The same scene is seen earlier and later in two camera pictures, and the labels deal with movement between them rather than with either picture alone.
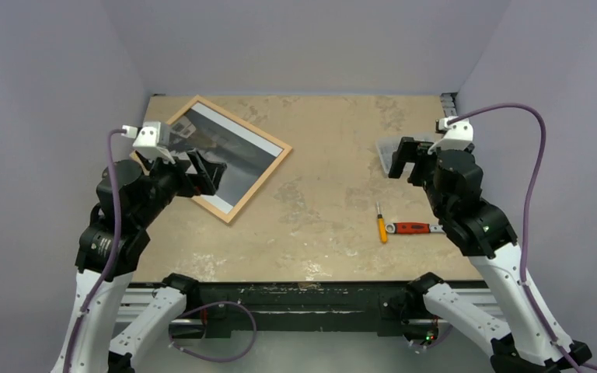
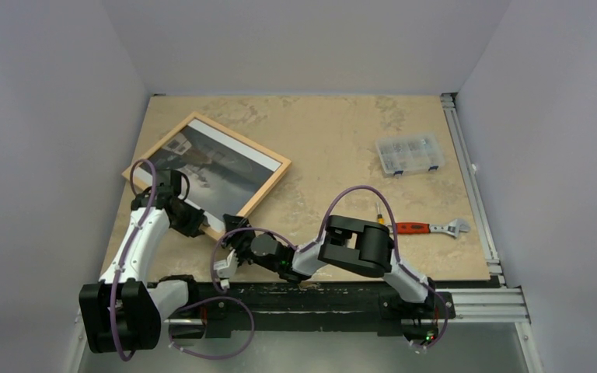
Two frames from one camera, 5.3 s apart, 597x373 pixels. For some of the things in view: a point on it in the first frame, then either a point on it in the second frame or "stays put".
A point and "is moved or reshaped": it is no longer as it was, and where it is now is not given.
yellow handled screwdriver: x=382 y=226 stays put
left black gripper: x=206 y=180 -> x=192 y=228
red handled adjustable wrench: x=413 y=228 stays put
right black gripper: x=415 y=156 -> x=238 y=236
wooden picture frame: x=252 y=156 is moved or reshaped
